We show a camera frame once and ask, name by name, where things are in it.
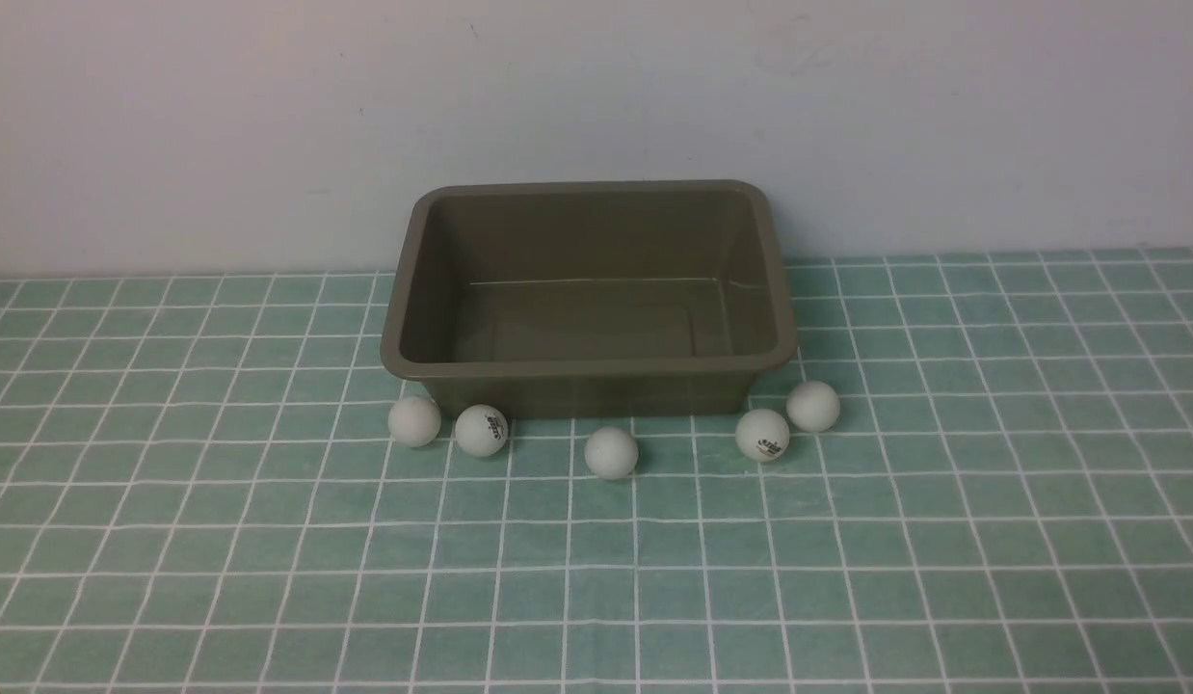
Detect green checkered tablecloth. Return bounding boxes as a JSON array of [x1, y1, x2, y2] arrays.
[[0, 249, 1193, 693]]

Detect white logo ball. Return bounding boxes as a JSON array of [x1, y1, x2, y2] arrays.
[[734, 409, 791, 463], [455, 404, 509, 458]]

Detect plain white ball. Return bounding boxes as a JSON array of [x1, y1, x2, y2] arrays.
[[785, 382, 840, 434], [387, 395, 441, 448], [585, 426, 639, 481]]

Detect olive plastic bin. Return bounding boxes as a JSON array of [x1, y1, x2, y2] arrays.
[[381, 180, 798, 420]]

